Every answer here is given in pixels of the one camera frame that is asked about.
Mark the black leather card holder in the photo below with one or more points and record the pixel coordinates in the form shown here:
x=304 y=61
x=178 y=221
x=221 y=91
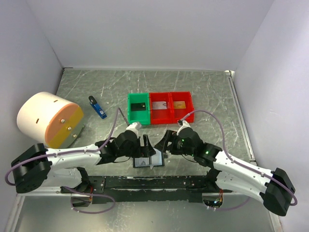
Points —
x=155 y=160

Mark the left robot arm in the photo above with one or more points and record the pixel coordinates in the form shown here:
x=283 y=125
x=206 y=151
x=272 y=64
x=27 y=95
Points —
x=40 y=166

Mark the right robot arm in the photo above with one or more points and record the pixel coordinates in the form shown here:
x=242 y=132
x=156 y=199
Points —
x=273 y=189

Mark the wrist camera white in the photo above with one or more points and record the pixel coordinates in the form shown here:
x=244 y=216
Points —
x=135 y=127
x=183 y=124

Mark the black card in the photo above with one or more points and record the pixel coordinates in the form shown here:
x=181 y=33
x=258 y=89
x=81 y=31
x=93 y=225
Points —
x=141 y=106

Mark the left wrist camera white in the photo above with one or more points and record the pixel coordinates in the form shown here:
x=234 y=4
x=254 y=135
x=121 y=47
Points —
x=135 y=127

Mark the red bin left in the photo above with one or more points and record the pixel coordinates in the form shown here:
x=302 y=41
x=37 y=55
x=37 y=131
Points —
x=161 y=116

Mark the green bin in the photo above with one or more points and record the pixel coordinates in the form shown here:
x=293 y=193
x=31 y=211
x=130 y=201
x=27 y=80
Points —
x=139 y=116

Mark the red bin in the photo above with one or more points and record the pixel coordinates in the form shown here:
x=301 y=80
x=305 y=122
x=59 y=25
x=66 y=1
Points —
x=161 y=116
x=181 y=96

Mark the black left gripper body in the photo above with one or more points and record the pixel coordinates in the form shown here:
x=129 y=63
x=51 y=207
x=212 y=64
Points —
x=134 y=151

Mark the gold VIP card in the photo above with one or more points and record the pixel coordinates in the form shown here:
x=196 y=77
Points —
x=179 y=104

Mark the aluminium rail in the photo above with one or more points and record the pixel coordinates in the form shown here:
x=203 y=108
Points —
x=44 y=191

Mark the red bin right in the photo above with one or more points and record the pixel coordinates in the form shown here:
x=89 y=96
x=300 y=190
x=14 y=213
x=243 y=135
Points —
x=181 y=96

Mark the white and orange cylinder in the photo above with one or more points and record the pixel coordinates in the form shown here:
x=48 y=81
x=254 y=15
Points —
x=51 y=120

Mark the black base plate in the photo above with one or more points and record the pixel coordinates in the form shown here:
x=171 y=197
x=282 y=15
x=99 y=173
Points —
x=150 y=188

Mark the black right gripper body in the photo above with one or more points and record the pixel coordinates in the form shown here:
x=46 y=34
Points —
x=179 y=147

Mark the blue and black tool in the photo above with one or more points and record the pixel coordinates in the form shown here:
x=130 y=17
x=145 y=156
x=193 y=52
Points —
x=97 y=107

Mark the silver VIP card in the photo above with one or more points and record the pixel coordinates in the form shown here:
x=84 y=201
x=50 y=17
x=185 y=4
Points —
x=159 y=105

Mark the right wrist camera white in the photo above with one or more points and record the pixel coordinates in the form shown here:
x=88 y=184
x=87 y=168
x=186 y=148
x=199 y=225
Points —
x=183 y=124

